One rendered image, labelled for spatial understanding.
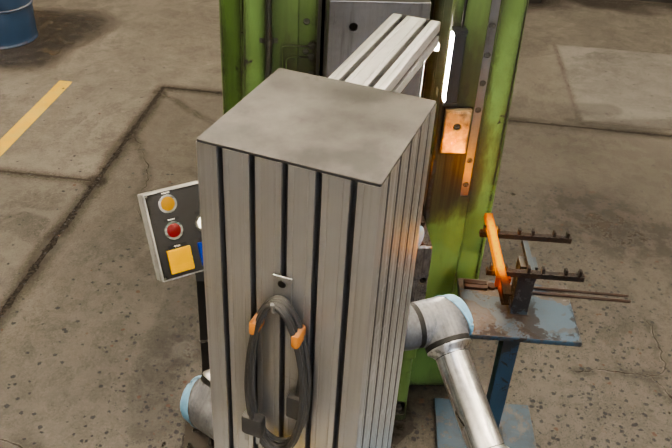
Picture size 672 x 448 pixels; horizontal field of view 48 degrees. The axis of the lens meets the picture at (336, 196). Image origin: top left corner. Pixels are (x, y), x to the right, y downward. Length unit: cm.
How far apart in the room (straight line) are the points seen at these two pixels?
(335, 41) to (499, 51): 58
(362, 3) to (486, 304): 116
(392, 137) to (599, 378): 282
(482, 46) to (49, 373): 227
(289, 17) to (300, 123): 144
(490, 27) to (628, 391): 186
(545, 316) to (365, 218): 192
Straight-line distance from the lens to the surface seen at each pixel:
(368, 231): 93
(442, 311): 193
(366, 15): 230
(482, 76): 261
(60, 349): 369
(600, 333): 394
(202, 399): 197
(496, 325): 272
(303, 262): 100
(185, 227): 244
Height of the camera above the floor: 250
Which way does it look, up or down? 33 degrees down
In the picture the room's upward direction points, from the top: 3 degrees clockwise
